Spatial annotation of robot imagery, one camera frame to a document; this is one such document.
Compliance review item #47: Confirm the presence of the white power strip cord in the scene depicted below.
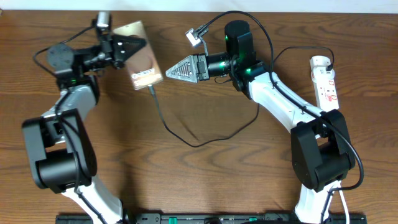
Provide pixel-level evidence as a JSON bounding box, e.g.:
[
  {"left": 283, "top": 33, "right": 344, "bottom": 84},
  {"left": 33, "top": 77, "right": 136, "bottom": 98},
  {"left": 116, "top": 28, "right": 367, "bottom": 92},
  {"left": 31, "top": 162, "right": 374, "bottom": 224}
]
[{"left": 337, "top": 183, "right": 351, "bottom": 224}]

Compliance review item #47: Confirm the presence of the white charger adapter plug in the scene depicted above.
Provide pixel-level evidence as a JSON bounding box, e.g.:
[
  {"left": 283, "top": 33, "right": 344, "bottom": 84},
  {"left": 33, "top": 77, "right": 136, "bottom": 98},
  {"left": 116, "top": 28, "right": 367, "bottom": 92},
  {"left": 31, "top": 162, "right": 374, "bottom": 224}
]
[{"left": 310, "top": 55, "right": 331, "bottom": 70}]

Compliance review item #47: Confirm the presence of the Galaxy S25 Ultra smartphone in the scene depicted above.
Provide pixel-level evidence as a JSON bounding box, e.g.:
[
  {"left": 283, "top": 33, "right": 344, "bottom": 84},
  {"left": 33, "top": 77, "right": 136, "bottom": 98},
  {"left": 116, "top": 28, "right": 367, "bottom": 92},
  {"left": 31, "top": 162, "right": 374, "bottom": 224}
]
[{"left": 113, "top": 21, "right": 164, "bottom": 90}]

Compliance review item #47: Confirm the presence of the black USB charging cable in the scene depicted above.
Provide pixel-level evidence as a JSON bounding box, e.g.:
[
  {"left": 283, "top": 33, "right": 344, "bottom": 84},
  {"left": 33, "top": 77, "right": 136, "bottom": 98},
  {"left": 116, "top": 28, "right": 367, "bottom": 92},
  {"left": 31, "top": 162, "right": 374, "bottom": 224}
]
[{"left": 147, "top": 46, "right": 335, "bottom": 148}]

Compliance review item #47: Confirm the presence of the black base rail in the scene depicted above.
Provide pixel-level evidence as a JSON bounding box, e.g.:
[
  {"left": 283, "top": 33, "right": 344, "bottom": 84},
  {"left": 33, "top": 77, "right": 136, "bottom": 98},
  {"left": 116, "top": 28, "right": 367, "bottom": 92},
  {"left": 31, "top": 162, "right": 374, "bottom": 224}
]
[{"left": 55, "top": 212, "right": 368, "bottom": 224}]

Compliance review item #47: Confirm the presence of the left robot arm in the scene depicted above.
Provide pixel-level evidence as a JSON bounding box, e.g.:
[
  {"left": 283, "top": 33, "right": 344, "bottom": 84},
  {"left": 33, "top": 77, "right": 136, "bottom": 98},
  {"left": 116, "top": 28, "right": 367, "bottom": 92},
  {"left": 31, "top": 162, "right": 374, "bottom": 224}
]
[{"left": 22, "top": 34, "right": 147, "bottom": 223}]

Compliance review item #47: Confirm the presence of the white power strip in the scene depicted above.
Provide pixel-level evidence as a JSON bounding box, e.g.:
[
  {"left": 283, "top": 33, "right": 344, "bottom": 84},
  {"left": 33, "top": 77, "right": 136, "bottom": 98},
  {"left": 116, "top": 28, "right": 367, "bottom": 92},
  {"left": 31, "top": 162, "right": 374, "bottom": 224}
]
[{"left": 311, "top": 66, "right": 339, "bottom": 112}]

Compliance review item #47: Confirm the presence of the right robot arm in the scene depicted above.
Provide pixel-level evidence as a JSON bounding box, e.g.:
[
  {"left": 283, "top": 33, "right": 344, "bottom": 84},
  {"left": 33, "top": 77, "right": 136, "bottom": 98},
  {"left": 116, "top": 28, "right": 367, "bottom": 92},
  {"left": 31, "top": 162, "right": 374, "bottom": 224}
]
[{"left": 165, "top": 20, "right": 361, "bottom": 223}]

